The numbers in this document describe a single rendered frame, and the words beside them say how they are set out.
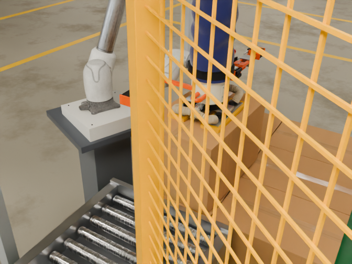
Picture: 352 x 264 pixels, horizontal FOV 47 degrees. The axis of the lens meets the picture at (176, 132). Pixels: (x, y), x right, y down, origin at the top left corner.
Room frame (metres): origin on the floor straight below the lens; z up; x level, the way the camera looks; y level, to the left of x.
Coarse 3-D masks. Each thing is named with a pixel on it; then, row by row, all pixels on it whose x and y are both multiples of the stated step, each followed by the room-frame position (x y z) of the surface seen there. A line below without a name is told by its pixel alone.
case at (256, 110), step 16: (240, 112) 1.84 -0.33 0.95; (256, 112) 1.88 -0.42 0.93; (176, 128) 1.66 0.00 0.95; (256, 128) 1.91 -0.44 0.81; (208, 144) 1.53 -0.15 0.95; (176, 160) 1.59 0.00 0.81; (192, 160) 1.54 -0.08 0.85; (224, 160) 1.61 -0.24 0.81; (176, 176) 1.59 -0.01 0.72; (192, 176) 1.54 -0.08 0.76; (208, 176) 1.49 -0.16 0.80; (224, 176) 1.63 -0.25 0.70; (240, 176) 1.80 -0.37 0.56; (176, 192) 1.59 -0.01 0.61; (208, 192) 1.50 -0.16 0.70; (224, 192) 1.64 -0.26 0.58; (192, 208) 1.54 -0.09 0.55; (208, 208) 1.51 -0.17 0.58
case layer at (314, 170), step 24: (264, 120) 2.47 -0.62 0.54; (264, 144) 2.17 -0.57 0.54; (288, 144) 2.18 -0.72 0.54; (336, 144) 2.19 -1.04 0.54; (288, 168) 1.92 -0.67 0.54; (312, 168) 1.92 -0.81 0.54; (240, 192) 1.69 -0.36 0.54; (336, 192) 1.71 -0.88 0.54; (216, 216) 1.50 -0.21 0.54; (240, 216) 1.50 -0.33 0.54; (264, 216) 1.50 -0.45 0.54; (312, 216) 1.51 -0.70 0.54; (240, 240) 1.40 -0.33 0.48; (264, 240) 1.34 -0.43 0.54; (288, 240) 1.35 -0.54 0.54; (336, 240) 1.36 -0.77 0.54
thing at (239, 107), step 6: (228, 102) 1.90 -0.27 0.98; (234, 102) 1.90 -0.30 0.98; (240, 102) 1.90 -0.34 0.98; (234, 108) 1.83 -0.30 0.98; (240, 108) 1.84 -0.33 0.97; (216, 114) 1.73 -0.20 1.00; (234, 114) 1.78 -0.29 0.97; (228, 120) 1.72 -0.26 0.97; (210, 126) 1.66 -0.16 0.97; (216, 126) 1.66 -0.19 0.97; (216, 132) 1.63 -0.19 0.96
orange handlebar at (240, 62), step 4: (256, 56) 2.29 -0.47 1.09; (240, 60) 2.20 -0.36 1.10; (236, 64) 2.14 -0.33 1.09; (240, 64) 2.12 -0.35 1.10; (244, 64) 2.13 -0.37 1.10; (244, 68) 2.14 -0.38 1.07; (164, 80) 1.92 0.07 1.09; (172, 80) 1.91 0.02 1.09; (176, 84) 1.88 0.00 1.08; (184, 84) 1.86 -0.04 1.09; (188, 84) 1.86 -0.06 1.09; (184, 88) 1.86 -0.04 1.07; (188, 88) 1.84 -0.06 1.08; (196, 92) 1.78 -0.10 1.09; (196, 96) 1.75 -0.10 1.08; (204, 96) 1.74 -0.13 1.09; (196, 100) 1.70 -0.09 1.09; (200, 100) 1.70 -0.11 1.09
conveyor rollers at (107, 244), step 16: (112, 208) 1.53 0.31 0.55; (128, 208) 1.55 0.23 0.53; (96, 224) 1.43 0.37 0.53; (112, 224) 1.42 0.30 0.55; (128, 224) 1.44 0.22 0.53; (96, 240) 1.32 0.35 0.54; (128, 240) 1.33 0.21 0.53; (64, 256) 1.22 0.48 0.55; (80, 256) 1.24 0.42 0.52; (96, 256) 1.22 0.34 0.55; (128, 256) 1.23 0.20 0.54
